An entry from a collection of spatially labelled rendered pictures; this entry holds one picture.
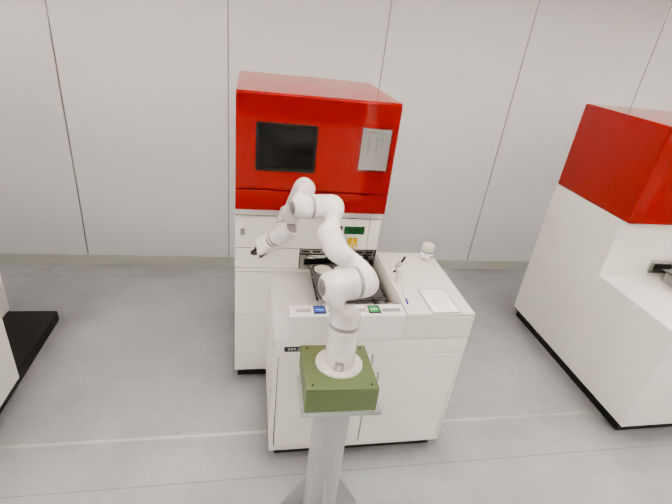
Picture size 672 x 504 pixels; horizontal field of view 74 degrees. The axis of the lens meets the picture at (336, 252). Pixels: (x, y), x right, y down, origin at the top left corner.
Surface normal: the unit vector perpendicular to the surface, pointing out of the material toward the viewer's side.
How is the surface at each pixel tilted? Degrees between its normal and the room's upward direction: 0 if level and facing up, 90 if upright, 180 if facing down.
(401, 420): 90
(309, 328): 90
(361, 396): 90
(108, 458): 0
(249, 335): 90
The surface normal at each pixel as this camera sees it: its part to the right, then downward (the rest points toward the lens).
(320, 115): 0.16, 0.47
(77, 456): 0.11, -0.88
